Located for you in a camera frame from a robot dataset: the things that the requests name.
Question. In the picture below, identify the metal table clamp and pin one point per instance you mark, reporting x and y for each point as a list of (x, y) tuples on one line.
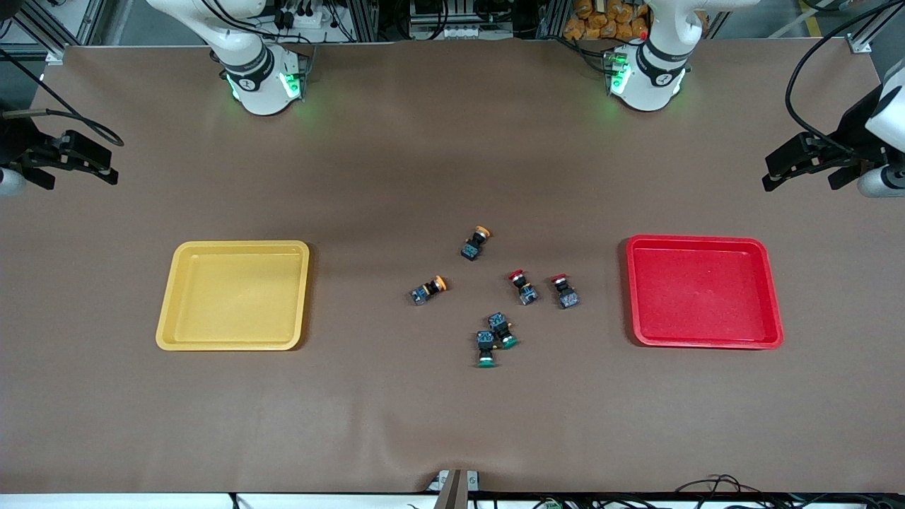
[(452, 491)]

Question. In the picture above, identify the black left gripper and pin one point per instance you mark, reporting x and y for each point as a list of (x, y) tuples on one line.
[(850, 129)]

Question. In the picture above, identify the aluminium frame strut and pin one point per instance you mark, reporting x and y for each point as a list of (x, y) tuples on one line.
[(866, 35), (42, 35)]

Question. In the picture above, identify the green push button switch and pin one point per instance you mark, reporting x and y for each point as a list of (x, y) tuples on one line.
[(486, 343), (500, 326)]

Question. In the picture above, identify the yellow plastic tray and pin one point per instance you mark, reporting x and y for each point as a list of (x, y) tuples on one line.
[(233, 297)]

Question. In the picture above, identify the orange bagged goods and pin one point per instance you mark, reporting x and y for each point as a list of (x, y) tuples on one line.
[(601, 21)]

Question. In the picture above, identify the yellow push button switch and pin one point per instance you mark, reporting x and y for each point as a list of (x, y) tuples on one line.
[(472, 247), (424, 293)]

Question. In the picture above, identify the white power strip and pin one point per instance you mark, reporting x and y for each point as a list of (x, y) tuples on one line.
[(311, 18), (459, 32)]

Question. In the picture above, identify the red push button switch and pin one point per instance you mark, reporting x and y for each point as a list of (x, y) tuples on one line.
[(567, 295), (524, 291)]

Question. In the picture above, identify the red plastic tray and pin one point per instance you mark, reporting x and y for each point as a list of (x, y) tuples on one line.
[(703, 293)]

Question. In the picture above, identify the brown table mat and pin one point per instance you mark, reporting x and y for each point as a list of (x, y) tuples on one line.
[(424, 177)]

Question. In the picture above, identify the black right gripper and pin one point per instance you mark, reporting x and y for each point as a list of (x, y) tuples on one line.
[(15, 145)]

